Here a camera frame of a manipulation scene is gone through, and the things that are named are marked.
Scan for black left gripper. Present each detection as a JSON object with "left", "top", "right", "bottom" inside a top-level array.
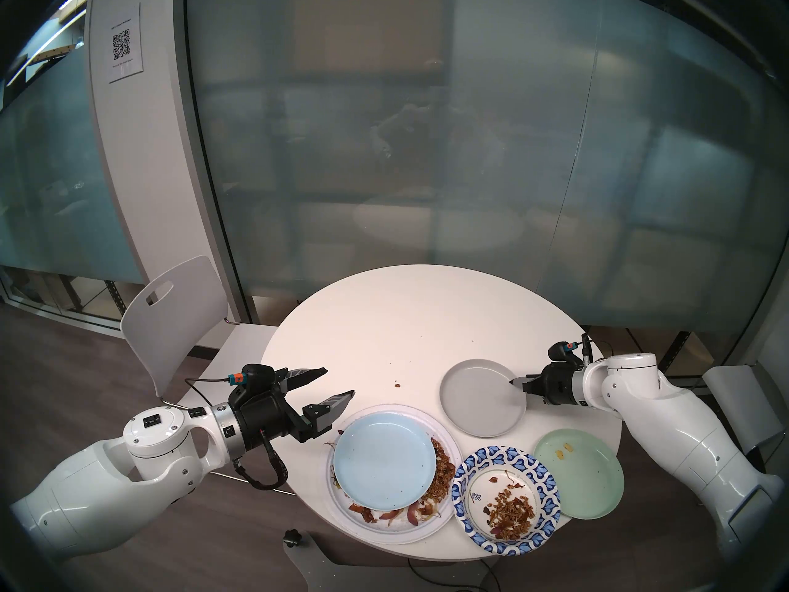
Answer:
[{"left": 228, "top": 366, "right": 357, "bottom": 455}]

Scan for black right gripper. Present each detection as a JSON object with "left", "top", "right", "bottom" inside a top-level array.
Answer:
[{"left": 510, "top": 363, "right": 576, "bottom": 408}]

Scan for grey plate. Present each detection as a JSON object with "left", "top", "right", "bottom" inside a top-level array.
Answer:
[{"left": 439, "top": 359, "right": 528, "bottom": 438}]

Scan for light blue plate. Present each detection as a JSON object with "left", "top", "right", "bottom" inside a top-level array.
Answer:
[{"left": 333, "top": 411, "right": 437, "bottom": 511}]

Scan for light green plate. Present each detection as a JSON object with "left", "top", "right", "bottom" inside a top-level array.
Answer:
[{"left": 533, "top": 428, "right": 624, "bottom": 520}]

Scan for blue patterned paper plate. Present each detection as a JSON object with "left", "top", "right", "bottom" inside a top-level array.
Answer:
[{"left": 451, "top": 445, "right": 562, "bottom": 556}]

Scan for large white paper plate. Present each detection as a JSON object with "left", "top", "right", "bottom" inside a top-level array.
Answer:
[{"left": 325, "top": 403, "right": 463, "bottom": 544}]

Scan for brown vegetable and granola scraps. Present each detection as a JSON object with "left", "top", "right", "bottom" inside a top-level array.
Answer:
[{"left": 333, "top": 437, "right": 457, "bottom": 524}]

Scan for white plastic chair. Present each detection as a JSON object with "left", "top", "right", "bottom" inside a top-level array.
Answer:
[
  {"left": 703, "top": 363, "right": 787, "bottom": 468},
  {"left": 120, "top": 255, "right": 296, "bottom": 496}
]

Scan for paper sign with QR code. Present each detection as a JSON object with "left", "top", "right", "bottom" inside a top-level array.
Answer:
[{"left": 106, "top": 4, "right": 144, "bottom": 84}]

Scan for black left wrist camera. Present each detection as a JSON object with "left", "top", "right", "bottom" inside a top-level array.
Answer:
[{"left": 225, "top": 363, "right": 276, "bottom": 391}]

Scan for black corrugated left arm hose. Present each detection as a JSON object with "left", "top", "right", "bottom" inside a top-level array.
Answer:
[{"left": 233, "top": 434, "right": 288, "bottom": 490}]

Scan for thin black left camera cable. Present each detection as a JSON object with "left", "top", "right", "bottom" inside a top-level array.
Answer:
[{"left": 185, "top": 376, "right": 227, "bottom": 406}]

